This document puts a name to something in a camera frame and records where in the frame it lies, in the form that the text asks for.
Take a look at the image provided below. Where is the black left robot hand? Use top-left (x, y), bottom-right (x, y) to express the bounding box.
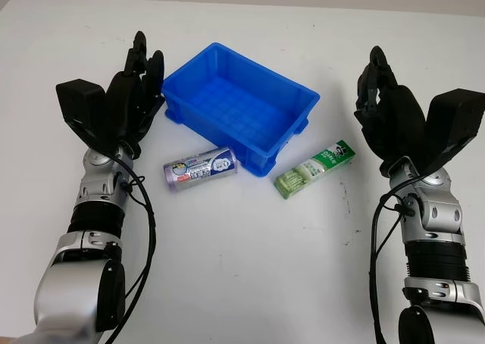
top-left (96, 30), bottom-right (167, 160)

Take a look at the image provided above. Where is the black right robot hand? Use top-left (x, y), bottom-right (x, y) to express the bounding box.
top-left (353, 45), bottom-right (431, 170)

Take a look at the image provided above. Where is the green toothpaste box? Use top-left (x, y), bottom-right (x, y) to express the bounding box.
top-left (273, 139), bottom-right (357, 200)

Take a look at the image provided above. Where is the purple bag roll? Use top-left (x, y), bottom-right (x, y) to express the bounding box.
top-left (162, 145), bottom-right (240, 192)

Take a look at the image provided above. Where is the blue plastic tray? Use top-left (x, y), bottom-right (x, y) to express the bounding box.
top-left (161, 42), bottom-right (321, 179)

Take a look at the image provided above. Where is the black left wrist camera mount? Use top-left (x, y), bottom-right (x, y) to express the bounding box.
top-left (55, 78), bottom-right (114, 149)

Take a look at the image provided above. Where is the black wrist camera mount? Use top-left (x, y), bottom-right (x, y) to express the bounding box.
top-left (420, 88), bottom-right (485, 175)
top-left (55, 78), bottom-right (114, 149)

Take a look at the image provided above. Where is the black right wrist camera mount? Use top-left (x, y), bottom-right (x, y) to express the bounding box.
top-left (420, 88), bottom-right (485, 175)

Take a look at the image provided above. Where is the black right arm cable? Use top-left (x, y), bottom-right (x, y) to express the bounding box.
top-left (369, 169), bottom-right (421, 344)

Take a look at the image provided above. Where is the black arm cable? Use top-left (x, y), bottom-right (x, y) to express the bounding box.
top-left (369, 169), bottom-right (421, 344)
top-left (102, 150), bottom-right (158, 344)

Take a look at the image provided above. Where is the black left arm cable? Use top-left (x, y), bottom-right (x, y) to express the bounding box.
top-left (102, 150), bottom-right (158, 344)

